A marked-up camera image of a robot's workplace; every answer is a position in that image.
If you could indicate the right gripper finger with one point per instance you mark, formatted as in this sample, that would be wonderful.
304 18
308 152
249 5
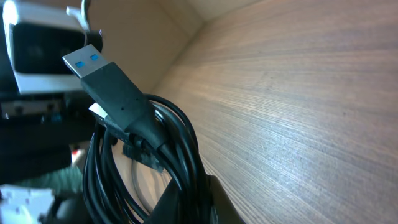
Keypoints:
174 208

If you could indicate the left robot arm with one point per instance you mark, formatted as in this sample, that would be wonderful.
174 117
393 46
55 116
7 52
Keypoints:
44 140

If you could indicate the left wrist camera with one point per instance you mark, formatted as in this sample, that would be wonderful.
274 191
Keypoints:
37 37

